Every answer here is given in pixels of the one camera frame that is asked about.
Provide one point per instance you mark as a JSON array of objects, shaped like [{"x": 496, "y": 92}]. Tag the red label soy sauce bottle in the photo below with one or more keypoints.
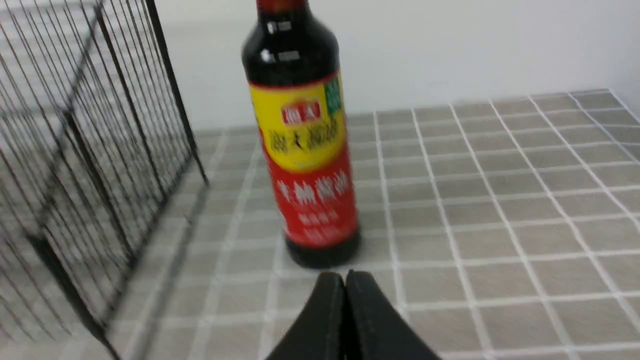
[{"x": 292, "y": 67}]

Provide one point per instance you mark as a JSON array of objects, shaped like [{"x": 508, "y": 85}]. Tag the black wire mesh rack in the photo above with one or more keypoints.
[{"x": 85, "y": 150}]

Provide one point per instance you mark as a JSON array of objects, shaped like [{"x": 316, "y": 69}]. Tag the grey checkered tablecloth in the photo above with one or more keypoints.
[{"x": 505, "y": 229}]

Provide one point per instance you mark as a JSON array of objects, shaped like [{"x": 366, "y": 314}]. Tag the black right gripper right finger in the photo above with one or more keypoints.
[{"x": 374, "y": 330}]

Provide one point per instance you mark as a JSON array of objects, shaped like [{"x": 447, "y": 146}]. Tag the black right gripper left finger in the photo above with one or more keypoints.
[{"x": 316, "y": 333}]

